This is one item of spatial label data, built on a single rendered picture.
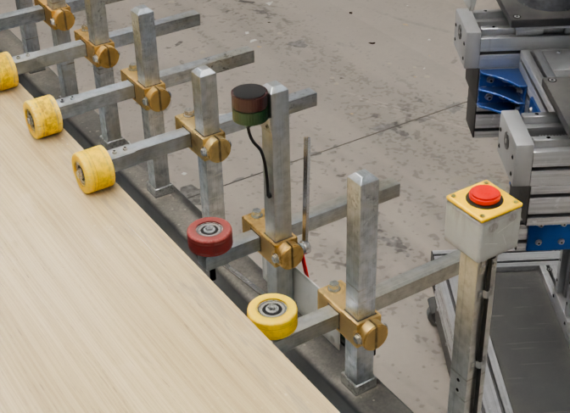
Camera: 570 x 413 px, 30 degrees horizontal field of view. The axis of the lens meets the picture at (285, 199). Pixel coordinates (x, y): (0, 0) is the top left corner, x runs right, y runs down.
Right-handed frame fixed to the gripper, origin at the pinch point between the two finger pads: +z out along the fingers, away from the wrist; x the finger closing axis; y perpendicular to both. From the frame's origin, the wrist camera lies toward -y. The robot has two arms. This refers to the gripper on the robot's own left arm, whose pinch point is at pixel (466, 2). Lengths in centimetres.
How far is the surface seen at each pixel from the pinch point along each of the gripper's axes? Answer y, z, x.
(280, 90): -29.3, 15.0, 1.7
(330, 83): -4, 132, 233
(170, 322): -48, 42, -24
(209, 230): -42, 41, 0
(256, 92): -33.2, 14.3, -0.1
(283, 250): -30, 45, -1
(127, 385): -54, 42, -38
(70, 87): -80, 56, 88
